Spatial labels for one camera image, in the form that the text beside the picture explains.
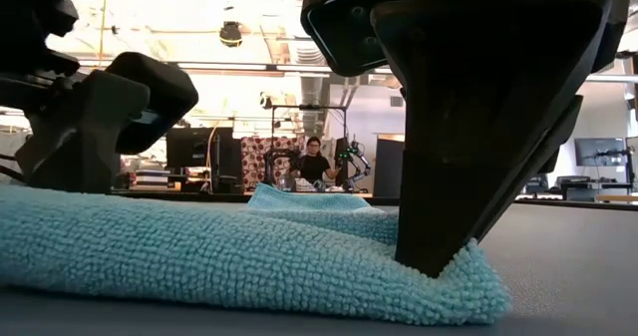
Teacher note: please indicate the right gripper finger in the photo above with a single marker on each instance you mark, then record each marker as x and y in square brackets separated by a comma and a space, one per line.
[553, 141]
[473, 126]

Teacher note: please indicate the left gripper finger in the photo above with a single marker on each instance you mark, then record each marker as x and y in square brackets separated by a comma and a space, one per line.
[75, 146]

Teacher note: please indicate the blue microfibre towel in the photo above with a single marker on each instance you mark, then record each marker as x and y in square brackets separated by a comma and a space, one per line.
[199, 256]

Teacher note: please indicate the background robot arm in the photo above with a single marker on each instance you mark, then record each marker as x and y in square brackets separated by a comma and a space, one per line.
[279, 159]
[356, 159]

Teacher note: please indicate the black computer monitor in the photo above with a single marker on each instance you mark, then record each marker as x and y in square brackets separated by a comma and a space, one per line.
[192, 146]
[598, 151]

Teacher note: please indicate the background desk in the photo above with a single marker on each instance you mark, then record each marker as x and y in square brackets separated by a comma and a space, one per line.
[578, 189]

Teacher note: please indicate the striped stack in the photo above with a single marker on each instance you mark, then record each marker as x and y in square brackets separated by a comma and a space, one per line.
[149, 179]

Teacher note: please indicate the black cabinet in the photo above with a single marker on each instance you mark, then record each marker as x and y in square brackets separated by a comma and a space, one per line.
[389, 169]

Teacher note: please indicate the person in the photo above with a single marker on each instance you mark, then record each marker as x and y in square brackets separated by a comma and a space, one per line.
[313, 169]

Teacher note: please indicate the long ceiling light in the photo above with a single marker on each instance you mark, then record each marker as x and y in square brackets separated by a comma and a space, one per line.
[224, 67]

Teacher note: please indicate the red white patterned board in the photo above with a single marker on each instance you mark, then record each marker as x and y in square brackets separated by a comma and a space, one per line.
[254, 161]

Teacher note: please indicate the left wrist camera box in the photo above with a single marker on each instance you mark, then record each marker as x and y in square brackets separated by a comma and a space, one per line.
[164, 101]

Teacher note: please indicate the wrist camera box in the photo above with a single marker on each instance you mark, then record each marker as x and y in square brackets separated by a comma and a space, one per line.
[164, 101]
[344, 32]

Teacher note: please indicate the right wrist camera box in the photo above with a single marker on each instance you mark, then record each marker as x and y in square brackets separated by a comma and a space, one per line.
[344, 32]

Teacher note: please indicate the grey ventilation duct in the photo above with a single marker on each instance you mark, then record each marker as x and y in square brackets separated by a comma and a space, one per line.
[311, 92]

